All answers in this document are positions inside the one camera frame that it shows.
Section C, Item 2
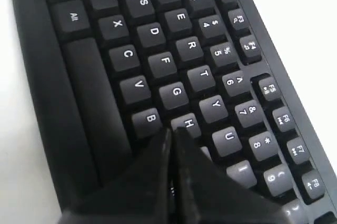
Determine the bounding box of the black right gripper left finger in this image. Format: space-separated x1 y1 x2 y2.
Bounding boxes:
59 128 173 223

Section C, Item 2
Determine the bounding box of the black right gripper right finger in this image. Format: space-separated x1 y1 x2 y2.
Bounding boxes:
172 127 292 223

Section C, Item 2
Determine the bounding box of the black Acer keyboard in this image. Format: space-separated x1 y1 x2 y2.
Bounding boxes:
12 0 336 223

